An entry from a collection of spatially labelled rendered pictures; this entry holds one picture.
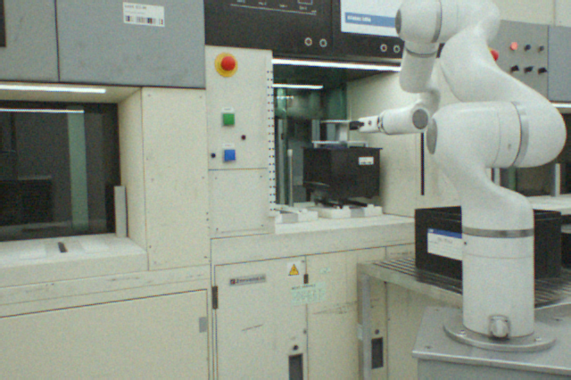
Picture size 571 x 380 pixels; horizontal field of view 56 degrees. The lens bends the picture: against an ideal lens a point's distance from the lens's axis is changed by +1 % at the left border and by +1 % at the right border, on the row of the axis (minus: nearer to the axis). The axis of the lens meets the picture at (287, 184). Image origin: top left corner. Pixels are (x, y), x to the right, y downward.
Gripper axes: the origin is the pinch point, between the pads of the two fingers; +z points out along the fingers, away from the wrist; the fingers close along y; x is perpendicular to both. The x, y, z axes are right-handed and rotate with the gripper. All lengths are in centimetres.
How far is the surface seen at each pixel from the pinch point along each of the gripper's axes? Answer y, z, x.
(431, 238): -5, -42, -34
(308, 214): -20.3, 2.6, -30.2
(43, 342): -104, -17, -53
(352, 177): -1.2, 3.7, -18.1
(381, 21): -3.4, -17.4, 31.5
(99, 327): -91, -17, -52
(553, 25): 76, -17, 37
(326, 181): -10.8, 6.4, -19.4
